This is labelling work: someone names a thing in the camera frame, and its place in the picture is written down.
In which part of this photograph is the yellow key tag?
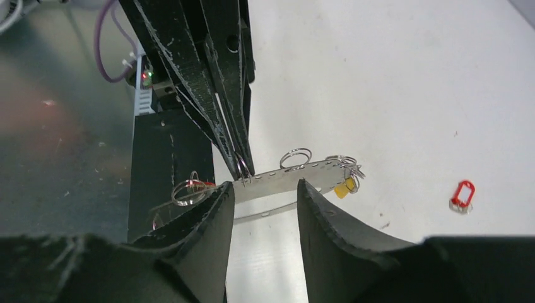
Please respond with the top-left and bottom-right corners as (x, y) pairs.
(333, 177), (360, 199)

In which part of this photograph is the solid red key tag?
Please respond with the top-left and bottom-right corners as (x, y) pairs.
(187, 179), (216, 191)

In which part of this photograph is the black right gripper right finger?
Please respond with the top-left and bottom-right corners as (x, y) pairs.
(297, 179), (534, 302)

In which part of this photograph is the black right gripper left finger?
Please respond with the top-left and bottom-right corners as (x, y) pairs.
(1, 182), (235, 302)

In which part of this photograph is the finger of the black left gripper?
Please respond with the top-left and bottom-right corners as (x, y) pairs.
(121, 1), (231, 169)
(200, 1), (255, 176)

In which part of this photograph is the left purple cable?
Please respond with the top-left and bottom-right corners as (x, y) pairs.
(93, 0), (141, 83)

